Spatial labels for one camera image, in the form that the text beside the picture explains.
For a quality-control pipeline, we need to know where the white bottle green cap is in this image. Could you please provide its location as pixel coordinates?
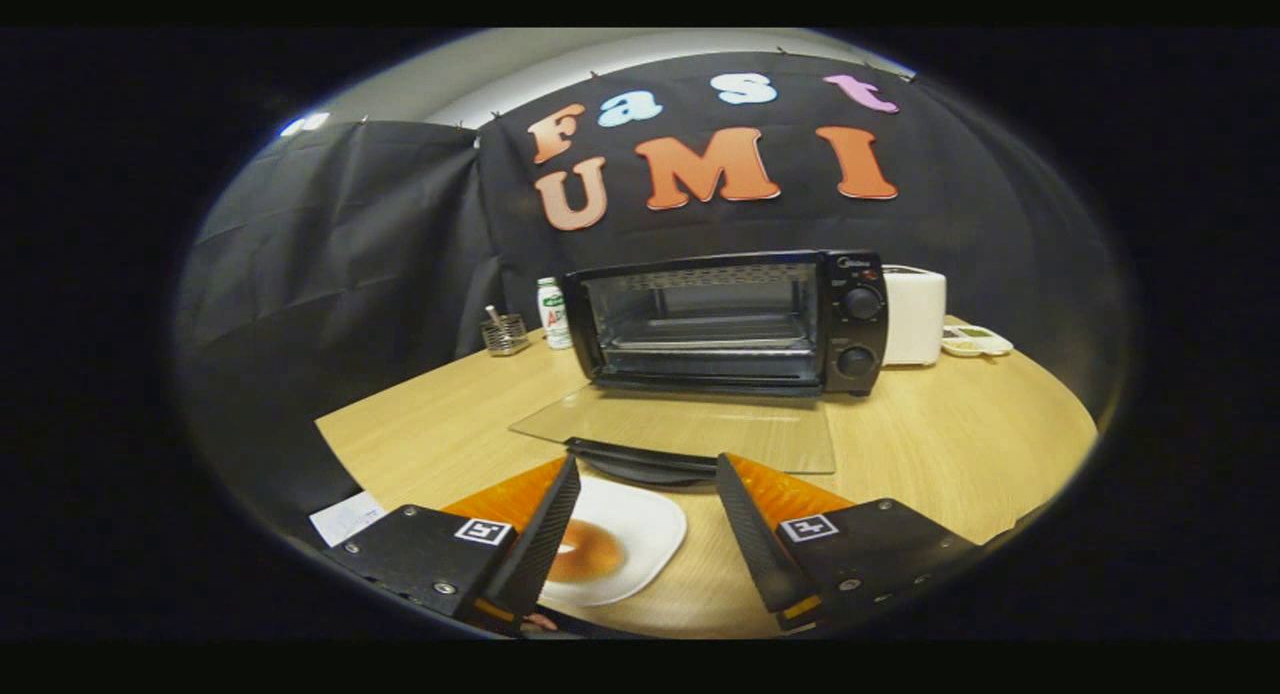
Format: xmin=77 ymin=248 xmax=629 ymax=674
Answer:
xmin=536 ymin=277 xmax=574 ymax=351

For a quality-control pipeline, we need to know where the wire mesh holder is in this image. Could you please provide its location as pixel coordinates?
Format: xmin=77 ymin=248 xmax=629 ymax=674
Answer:
xmin=480 ymin=306 xmax=531 ymax=357

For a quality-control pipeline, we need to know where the black toaster oven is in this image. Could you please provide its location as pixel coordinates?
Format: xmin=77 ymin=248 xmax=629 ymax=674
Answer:
xmin=508 ymin=249 xmax=889 ymax=487

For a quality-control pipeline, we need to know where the white paper sheet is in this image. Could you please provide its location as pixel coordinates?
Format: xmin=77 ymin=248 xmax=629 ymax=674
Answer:
xmin=308 ymin=490 xmax=389 ymax=548

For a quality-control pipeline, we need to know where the white divided dish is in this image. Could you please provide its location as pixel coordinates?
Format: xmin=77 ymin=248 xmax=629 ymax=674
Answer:
xmin=940 ymin=324 xmax=1014 ymax=359

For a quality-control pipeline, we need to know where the black backdrop cloth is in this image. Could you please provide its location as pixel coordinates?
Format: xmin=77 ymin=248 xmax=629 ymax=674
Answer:
xmin=172 ymin=52 xmax=1131 ymax=515

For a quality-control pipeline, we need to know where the white square plate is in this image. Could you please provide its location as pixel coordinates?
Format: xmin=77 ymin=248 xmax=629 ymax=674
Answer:
xmin=540 ymin=474 xmax=689 ymax=608

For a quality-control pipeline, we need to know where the white bread toaster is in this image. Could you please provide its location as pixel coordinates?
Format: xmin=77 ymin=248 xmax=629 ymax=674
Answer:
xmin=882 ymin=265 xmax=948 ymax=367

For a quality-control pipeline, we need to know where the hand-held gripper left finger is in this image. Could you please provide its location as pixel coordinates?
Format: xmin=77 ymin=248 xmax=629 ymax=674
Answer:
xmin=325 ymin=452 xmax=583 ymax=637

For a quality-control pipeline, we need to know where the brown bread bun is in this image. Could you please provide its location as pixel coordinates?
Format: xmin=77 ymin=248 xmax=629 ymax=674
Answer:
xmin=545 ymin=519 xmax=626 ymax=583

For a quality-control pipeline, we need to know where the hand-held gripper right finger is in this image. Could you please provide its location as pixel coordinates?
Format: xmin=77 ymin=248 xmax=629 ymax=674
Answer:
xmin=714 ymin=452 xmax=986 ymax=633

